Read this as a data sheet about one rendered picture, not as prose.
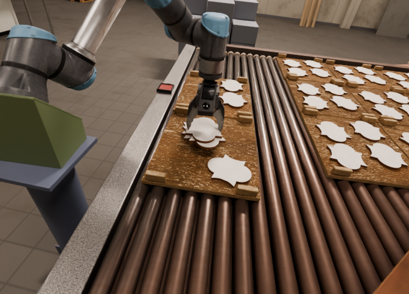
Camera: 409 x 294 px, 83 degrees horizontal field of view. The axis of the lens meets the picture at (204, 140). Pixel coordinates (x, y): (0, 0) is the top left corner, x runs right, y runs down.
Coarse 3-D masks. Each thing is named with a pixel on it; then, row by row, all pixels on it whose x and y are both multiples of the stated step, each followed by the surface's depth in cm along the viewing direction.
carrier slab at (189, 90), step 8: (192, 80) 127; (200, 80) 128; (216, 80) 130; (224, 80) 131; (184, 88) 118; (192, 88) 119; (248, 88) 126; (184, 96) 112; (192, 96) 112; (248, 96) 118; (248, 104) 111; (232, 112) 104
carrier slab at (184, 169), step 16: (176, 128) 90; (224, 128) 93; (240, 128) 94; (160, 144) 82; (176, 144) 82; (192, 144) 83; (224, 144) 85; (240, 144) 86; (160, 160) 75; (176, 160) 76; (192, 160) 77; (208, 160) 77; (240, 160) 79; (256, 160) 80; (144, 176) 69; (176, 176) 70; (192, 176) 71; (208, 176) 72; (256, 176) 74; (208, 192) 68; (224, 192) 67
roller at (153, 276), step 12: (168, 192) 69; (180, 192) 69; (168, 204) 64; (168, 216) 61; (168, 228) 59; (156, 240) 56; (168, 240) 57; (156, 252) 54; (168, 252) 55; (156, 264) 51; (144, 276) 50; (156, 276) 50; (144, 288) 48; (156, 288) 48
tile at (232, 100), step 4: (220, 96) 113; (224, 96) 113; (228, 96) 113; (232, 96) 114; (236, 96) 114; (240, 96) 115; (224, 100) 110; (228, 100) 110; (232, 100) 110; (236, 100) 111; (240, 100) 111; (244, 100) 111; (224, 104) 108; (228, 104) 108; (232, 104) 107; (236, 104) 108; (240, 104) 108
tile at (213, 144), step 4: (188, 128) 82; (220, 132) 81; (192, 140) 76; (216, 140) 78; (220, 140) 78; (224, 140) 78; (200, 144) 75; (204, 144) 75; (208, 144) 75; (212, 144) 76; (216, 144) 76; (204, 148) 75; (208, 148) 75; (212, 148) 75
